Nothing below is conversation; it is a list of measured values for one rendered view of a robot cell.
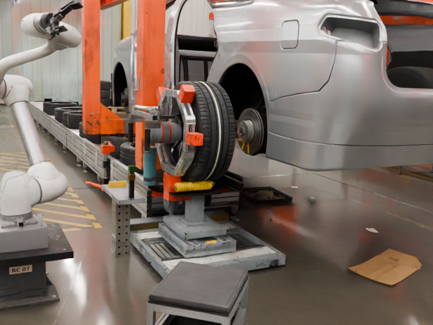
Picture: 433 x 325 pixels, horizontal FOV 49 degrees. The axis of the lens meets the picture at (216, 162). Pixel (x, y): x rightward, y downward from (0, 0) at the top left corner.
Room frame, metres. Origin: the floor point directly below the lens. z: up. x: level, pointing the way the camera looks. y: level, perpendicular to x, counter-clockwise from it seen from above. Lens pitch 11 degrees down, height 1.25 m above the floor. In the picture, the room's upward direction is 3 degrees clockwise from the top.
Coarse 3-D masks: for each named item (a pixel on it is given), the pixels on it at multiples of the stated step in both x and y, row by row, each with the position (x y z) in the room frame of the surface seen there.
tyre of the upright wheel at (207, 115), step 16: (208, 96) 2.97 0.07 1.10; (224, 96) 3.02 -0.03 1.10; (208, 112) 2.90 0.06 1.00; (224, 112) 2.94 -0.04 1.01; (208, 128) 2.86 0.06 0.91; (224, 128) 2.90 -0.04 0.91; (208, 144) 2.85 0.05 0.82; (224, 144) 2.90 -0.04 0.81; (208, 160) 2.89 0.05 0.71; (224, 160) 2.94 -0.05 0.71; (192, 176) 2.95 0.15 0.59
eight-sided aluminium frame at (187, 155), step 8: (176, 96) 2.99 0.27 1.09; (184, 104) 2.98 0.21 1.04; (184, 112) 2.88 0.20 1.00; (192, 112) 2.90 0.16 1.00; (184, 120) 2.86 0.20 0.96; (192, 120) 2.86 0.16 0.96; (184, 128) 2.86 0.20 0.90; (192, 128) 2.87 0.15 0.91; (184, 136) 2.86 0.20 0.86; (160, 144) 3.30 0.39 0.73; (184, 144) 2.86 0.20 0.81; (160, 152) 3.24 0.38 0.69; (184, 152) 2.85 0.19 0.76; (192, 152) 2.87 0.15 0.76; (160, 160) 3.21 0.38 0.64; (168, 160) 3.21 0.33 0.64; (184, 160) 2.88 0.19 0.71; (168, 168) 3.08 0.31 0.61; (176, 168) 2.96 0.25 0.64; (184, 168) 2.95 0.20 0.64; (176, 176) 2.99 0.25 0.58
